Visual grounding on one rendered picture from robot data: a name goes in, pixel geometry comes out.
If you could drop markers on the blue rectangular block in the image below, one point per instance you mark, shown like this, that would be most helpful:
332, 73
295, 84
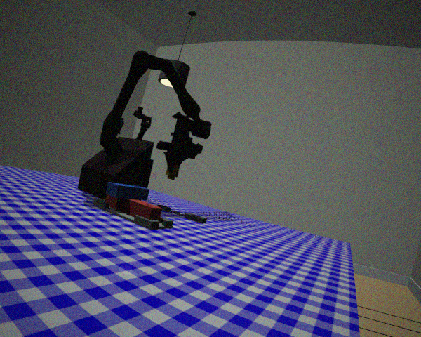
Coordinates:
125, 191

